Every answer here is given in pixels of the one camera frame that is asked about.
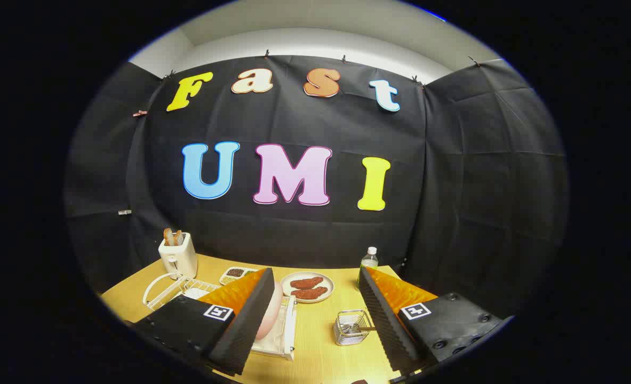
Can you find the green label drink bottle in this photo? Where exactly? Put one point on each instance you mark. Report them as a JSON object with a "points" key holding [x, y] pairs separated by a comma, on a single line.
{"points": [[369, 260]]}

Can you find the brown toast slice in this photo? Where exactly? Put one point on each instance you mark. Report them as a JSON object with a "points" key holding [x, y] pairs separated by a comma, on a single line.
{"points": [[178, 238], [168, 237]]}

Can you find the white toaster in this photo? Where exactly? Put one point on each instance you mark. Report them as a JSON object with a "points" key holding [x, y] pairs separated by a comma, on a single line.
{"points": [[179, 258]]}

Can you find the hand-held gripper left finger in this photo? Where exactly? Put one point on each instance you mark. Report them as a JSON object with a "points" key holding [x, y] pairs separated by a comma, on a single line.
{"points": [[243, 325]]}

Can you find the white round meat plate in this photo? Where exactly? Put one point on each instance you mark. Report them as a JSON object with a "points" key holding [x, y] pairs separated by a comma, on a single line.
{"points": [[288, 293]]}

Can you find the brown meat piece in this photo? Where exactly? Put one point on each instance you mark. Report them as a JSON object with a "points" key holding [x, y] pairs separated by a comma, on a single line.
{"points": [[307, 282], [310, 293]]}

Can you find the pink plate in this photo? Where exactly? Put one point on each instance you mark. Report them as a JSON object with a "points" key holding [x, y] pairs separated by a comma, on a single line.
{"points": [[270, 314]]}

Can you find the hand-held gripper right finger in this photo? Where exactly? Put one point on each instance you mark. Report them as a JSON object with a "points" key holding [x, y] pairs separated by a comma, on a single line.
{"points": [[387, 325]]}

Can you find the black backdrop cloth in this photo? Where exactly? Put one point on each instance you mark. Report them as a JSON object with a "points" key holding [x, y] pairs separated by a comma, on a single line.
{"points": [[304, 234]]}

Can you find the white compartment seed dish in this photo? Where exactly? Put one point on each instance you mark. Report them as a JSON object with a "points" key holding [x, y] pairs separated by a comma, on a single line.
{"points": [[235, 273]]}

